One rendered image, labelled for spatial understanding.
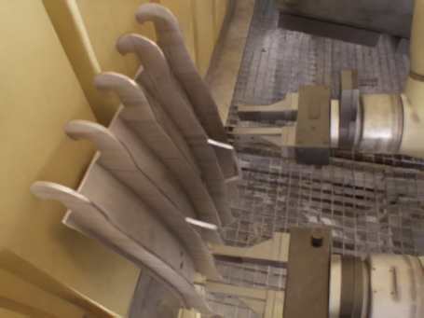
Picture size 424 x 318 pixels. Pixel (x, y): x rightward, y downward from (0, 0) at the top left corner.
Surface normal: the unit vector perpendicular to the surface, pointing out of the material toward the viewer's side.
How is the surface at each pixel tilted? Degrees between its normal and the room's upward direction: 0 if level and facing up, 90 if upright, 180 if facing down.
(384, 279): 13
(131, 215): 67
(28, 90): 90
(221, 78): 0
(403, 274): 17
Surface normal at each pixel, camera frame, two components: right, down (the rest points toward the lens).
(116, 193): 0.87, -0.11
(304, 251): -0.24, -0.59
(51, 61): 0.98, 0.16
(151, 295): -0.02, -0.56
